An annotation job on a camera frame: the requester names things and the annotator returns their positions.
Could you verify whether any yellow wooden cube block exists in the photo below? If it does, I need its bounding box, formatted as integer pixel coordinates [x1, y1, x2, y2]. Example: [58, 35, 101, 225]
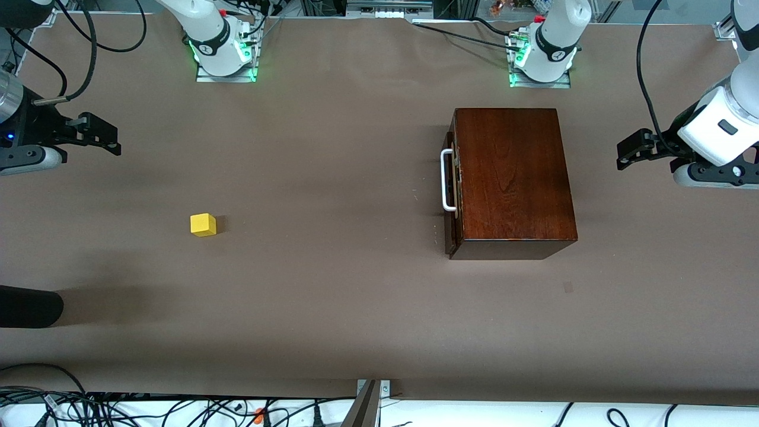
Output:
[190, 213, 218, 238]

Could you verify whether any wooden drawer with white handle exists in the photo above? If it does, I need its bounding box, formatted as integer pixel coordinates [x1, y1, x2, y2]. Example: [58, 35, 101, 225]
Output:
[441, 132, 462, 257]

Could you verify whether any dark brown wooden cabinet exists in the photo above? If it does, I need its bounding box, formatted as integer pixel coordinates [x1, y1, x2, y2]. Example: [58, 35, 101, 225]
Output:
[449, 108, 579, 260]

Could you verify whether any black fabric covered cylinder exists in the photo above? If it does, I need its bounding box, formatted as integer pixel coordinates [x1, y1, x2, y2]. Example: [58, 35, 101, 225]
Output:
[0, 285, 65, 329]

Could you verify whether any brown table cover mat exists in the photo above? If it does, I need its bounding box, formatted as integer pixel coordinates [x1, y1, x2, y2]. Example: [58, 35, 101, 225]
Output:
[0, 12, 759, 399]

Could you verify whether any dark slanted pole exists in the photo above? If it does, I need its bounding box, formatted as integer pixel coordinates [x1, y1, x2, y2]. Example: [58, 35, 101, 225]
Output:
[343, 380, 381, 427]

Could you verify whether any black cable with grey connector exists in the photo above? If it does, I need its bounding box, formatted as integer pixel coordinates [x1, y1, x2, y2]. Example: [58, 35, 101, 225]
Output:
[33, 0, 98, 106]

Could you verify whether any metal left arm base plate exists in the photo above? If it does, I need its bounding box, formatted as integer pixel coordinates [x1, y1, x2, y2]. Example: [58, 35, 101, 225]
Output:
[509, 65, 572, 89]

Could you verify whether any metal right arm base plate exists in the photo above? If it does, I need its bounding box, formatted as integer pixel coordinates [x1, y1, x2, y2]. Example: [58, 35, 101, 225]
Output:
[196, 56, 257, 83]

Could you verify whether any silver metal frame bar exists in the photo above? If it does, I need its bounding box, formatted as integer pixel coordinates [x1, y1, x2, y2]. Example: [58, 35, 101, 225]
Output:
[346, 0, 435, 14]

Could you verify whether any silver metal bracket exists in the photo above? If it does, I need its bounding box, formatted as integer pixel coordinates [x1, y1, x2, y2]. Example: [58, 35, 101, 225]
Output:
[356, 380, 392, 427]

